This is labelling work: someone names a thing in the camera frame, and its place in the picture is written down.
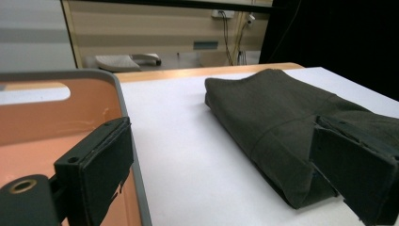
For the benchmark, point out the white slipper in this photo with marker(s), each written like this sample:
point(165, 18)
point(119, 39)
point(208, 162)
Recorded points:
point(119, 62)

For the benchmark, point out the white cabinet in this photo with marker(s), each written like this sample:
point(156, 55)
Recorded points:
point(31, 31)

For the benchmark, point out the black curtain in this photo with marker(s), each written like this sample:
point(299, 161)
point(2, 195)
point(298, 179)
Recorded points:
point(338, 37)

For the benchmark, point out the white power strip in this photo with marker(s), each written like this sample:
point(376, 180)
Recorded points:
point(222, 13)

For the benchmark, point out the pink basket with grey rim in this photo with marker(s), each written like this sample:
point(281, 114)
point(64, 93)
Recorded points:
point(47, 125)

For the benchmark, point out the small white camera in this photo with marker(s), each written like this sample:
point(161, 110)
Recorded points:
point(250, 19)

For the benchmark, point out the black metal crossbar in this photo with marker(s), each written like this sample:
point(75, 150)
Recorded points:
point(188, 4)

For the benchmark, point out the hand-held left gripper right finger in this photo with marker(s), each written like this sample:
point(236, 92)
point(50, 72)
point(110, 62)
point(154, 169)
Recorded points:
point(354, 169)

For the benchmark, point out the dark cloth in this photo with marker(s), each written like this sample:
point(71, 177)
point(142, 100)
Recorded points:
point(266, 109)

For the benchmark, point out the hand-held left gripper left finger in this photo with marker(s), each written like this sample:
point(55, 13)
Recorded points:
point(94, 163)

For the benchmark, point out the wooden desk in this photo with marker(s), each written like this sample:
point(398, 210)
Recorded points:
point(141, 31)

